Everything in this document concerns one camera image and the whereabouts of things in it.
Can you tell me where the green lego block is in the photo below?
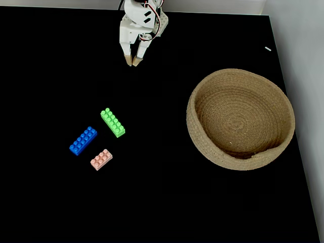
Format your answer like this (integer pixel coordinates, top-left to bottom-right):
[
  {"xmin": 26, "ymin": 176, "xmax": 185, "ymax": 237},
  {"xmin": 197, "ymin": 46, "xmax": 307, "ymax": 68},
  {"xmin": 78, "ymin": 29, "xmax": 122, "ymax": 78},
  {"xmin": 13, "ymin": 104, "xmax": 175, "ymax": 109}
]
[{"xmin": 100, "ymin": 107, "xmax": 126, "ymax": 138}]

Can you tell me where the blue lego block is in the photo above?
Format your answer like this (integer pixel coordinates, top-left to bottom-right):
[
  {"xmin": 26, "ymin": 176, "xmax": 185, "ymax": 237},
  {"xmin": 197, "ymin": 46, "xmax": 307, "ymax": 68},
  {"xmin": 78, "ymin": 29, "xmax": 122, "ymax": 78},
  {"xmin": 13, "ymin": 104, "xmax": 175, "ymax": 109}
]
[{"xmin": 69, "ymin": 126, "xmax": 98, "ymax": 156}]

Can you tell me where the pink lego block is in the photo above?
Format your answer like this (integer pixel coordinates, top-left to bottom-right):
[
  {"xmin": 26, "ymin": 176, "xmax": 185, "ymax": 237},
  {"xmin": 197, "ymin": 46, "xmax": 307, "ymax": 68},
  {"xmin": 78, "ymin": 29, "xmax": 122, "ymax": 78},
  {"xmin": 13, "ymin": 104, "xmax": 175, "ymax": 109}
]
[{"xmin": 90, "ymin": 148, "xmax": 113, "ymax": 171}]

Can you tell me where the woven rope basket tray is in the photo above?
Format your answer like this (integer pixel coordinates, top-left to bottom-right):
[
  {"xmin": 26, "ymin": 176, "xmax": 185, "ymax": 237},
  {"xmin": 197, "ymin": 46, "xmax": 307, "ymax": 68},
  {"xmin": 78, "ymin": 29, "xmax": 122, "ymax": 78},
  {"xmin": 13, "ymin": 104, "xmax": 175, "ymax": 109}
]
[{"xmin": 186, "ymin": 68, "xmax": 296, "ymax": 171}]

